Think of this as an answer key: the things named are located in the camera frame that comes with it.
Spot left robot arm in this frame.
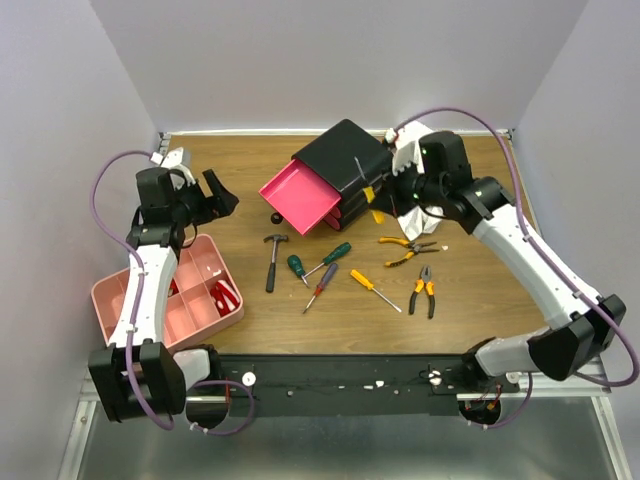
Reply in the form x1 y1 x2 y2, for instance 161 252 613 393
88 167 239 430

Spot black handled hammer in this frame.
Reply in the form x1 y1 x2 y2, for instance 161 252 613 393
263 234 289 293

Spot black drawer cabinet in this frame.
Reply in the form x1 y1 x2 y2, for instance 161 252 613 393
291 119 392 231

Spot short green screwdriver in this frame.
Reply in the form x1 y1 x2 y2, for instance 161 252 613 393
287 255 309 287

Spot purple red screwdriver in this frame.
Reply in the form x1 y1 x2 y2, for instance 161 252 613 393
303 262 339 313

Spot pink compartment tray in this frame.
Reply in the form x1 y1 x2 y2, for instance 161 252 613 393
91 234 244 353

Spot long green screwdriver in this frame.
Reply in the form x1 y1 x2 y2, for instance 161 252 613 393
303 242 352 278

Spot orange black combination pliers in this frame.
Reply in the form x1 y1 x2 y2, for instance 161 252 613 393
408 264 437 320

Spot pink top drawer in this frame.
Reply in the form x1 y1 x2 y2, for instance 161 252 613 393
259 159 341 235

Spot pink middle drawer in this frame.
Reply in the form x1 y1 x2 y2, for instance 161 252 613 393
323 207 344 231

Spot white cloth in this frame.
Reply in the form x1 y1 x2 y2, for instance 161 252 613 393
392 121 444 241

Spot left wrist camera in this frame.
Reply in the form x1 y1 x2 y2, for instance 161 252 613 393
150 147 196 189

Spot aluminium rail frame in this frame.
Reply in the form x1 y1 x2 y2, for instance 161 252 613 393
57 128 634 480

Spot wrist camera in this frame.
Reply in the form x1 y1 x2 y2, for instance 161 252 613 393
150 147 196 189
384 128 420 176

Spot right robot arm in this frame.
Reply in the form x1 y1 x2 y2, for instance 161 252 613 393
372 131 626 392

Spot red white item in tray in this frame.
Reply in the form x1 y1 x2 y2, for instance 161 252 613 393
210 280 240 317

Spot yellow needle nose pliers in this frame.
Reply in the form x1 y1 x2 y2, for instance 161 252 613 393
377 235 441 268

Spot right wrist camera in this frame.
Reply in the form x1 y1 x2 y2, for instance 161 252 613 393
384 128 420 176

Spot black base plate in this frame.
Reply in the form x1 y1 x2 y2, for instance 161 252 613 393
164 352 521 430

